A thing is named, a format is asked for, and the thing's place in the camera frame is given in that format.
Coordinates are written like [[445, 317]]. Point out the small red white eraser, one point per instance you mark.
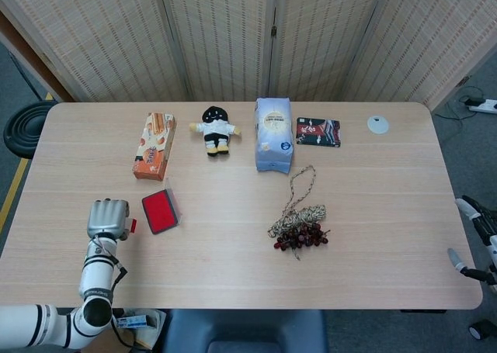
[[133, 225]]

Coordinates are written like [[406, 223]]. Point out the black round stool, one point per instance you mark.
[[25, 130]]

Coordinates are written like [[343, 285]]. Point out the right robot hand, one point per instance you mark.
[[492, 248]]

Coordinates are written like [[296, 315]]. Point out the black caster wheel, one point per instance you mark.
[[483, 329]]

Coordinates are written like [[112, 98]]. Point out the white power strip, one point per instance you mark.
[[483, 105]]

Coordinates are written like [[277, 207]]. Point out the red ink pad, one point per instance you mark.
[[158, 211]]

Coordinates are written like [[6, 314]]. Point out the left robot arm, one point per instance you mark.
[[95, 279]]

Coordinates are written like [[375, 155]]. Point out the brown cardboard box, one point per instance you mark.
[[153, 331]]

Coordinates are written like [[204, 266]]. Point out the dark blue chair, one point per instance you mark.
[[244, 329]]

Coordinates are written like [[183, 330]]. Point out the bamboo folding screen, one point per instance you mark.
[[217, 39]]

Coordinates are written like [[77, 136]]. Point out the orange biscuit box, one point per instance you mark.
[[153, 147]]

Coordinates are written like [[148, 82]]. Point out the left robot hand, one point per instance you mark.
[[105, 219]]

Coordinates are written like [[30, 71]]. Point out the small blue white box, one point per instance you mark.
[[133, 322]]

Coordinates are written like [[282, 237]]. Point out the light blue paper bag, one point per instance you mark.
[[273, 136]]

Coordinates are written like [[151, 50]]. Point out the black and red card box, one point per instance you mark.
[[318, 132]]

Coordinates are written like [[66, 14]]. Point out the black and white plush doll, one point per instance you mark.
[[214, 130]]

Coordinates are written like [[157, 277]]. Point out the dark red plastic grapes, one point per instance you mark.
[[301, 237]]

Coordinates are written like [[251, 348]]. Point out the white round table grommet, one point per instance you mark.
[[378, 124]]

